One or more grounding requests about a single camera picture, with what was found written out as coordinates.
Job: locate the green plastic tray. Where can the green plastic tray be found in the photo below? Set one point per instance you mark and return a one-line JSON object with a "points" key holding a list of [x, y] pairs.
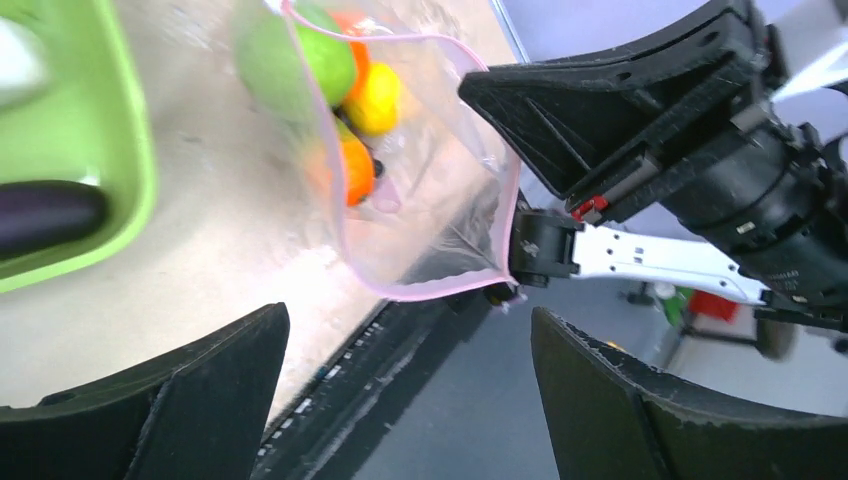
{"points": [[90, 125]]}

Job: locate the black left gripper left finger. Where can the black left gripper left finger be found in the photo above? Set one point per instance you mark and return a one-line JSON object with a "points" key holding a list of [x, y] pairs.
{"points": [[196, 412]]}

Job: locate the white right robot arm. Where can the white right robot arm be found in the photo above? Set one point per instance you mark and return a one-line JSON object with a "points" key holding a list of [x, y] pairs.
{"points": [[809, 46]]}

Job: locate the yellow pear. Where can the yellow pear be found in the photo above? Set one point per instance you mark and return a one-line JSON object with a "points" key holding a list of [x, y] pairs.
{"points": [[374, 108]]}

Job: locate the purple eggplant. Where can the purple eggplant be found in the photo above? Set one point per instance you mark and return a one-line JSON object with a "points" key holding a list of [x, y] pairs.
{"points": [[37, 215]]}

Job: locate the green bok choy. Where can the green bok choy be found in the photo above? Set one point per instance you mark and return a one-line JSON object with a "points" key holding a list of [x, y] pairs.
{"points": [[25, 70]]}

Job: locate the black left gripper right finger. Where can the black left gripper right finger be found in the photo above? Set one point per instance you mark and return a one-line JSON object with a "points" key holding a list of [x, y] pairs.
{"points": [[611, 416]]}

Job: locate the green apple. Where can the green apple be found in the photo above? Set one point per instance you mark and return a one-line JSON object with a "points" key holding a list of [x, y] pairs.
{"points": [[276, 59]]}

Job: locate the orange green mango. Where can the orange green mango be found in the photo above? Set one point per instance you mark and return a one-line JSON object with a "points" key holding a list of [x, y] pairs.
{"points": [[359, 168]]}

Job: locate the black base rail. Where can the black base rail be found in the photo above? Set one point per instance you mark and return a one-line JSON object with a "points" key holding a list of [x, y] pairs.
{"points": [[346, 387]]}

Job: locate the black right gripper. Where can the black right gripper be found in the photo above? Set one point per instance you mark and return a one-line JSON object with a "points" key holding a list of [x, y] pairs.
{"points": [[673, 165]]}

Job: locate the orange fruit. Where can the orange fruit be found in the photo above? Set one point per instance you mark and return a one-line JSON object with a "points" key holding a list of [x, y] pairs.
{"points": [[353, 24]]}

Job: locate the clear zip top bag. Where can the clear zip top bag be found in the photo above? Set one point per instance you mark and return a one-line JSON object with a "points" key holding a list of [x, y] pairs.
{"points": [[438, 220]]}

